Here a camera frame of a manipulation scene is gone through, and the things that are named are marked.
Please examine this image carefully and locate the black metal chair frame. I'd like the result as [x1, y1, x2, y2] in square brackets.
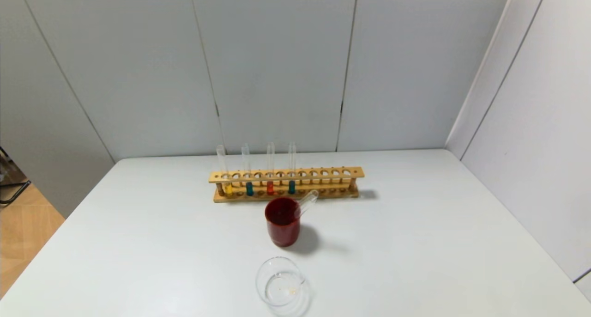
[0, 146, 32, 207]

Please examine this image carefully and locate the test tube with blue pigment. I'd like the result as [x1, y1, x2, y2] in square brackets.
[288, 142, 297, 195]
[241, 144, 255, 197]

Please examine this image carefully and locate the test tube with red pigment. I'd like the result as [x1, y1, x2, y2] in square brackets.
[266, 142, 276, 196]

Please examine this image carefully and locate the empty glass test tube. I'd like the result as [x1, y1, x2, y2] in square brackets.
[295, 190, 319, 219]

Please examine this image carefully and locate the wooden test tube rack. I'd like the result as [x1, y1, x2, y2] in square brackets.
[208, 166, 365, 203]

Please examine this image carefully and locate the test tube with yellow pigment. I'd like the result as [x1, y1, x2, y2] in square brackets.
[217, 145, 233, 197]

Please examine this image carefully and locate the clear glass beaker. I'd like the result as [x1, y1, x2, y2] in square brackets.
[255, 256, 311, 317]

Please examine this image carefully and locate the red plastic cup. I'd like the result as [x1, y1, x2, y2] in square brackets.
[265, 196, 302, 248]

